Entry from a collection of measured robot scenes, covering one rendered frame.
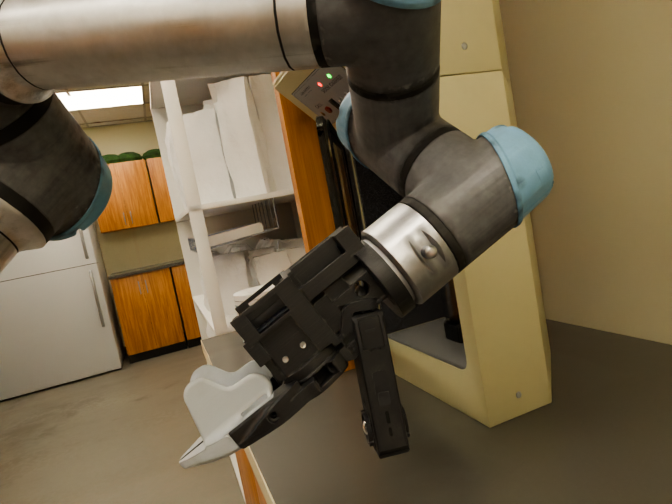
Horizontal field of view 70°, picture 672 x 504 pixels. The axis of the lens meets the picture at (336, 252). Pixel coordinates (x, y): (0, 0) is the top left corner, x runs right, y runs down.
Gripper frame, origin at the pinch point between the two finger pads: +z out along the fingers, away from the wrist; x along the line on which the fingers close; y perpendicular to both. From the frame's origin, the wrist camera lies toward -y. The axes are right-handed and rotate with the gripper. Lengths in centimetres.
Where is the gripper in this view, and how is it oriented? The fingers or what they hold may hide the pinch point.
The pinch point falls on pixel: (202, 459)
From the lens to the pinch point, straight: 41.0
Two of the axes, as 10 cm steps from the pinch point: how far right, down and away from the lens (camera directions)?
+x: 1.6, 0.3, -9.9
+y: -6.1, -7.8, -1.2
